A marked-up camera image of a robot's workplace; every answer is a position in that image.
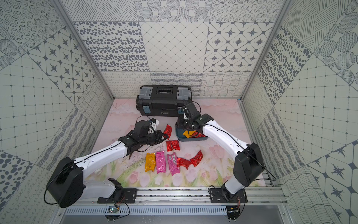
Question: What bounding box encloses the red tea bag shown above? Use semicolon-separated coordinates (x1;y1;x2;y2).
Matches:
177;158;192;170
171;140;180;151
190;150;203;167
163;124;172;140
166;141;173;152

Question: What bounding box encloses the pink tea bag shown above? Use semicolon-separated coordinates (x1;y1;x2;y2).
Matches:
167;153;180;176
155;151;166;174

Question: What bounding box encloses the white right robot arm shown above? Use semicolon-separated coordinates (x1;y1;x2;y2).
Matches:
176;103;264;200

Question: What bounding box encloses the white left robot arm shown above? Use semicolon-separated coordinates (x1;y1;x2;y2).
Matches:
45;119;169;208

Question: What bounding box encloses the dark teal storage box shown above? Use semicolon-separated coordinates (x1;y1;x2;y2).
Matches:
175;122;208;142

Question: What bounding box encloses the black plastic toolbox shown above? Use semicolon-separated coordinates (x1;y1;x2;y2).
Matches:
136;85;193;117

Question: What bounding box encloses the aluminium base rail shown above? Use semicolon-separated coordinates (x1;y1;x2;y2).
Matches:
63;187;288;220

